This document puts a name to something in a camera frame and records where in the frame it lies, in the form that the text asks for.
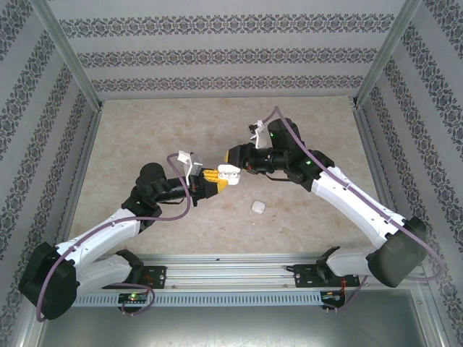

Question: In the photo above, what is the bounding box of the small circuit board green light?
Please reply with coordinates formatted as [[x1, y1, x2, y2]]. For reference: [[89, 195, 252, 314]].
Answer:
[[119, 291, 150, 304]]

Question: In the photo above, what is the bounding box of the thin black left gripper cable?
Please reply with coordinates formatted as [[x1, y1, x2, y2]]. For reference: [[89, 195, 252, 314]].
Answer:
[[162, 197, 197, 207]]

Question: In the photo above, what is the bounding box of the aluminium side frame rail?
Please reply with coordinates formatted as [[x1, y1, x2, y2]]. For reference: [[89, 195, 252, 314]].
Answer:
[[57, 103, 106, 247], [352, 103, 409, 221]]

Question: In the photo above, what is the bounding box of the aluminium frame post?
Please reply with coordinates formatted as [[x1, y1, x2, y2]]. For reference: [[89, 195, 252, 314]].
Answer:
[[30, 0, 106, 109], [355, 0, 423, 106]]

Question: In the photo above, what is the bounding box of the white slotted cable duct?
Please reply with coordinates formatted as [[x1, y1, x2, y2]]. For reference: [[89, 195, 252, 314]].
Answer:
[[72, 291, 348, 307]]

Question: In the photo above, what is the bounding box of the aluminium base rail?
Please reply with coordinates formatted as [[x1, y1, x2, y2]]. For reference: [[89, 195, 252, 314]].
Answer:
[[86, 252, 424, 290]]

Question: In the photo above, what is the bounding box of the grey metal sheet panel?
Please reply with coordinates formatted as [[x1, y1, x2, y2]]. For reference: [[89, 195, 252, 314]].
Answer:
[[35, 288, 439, 347]]

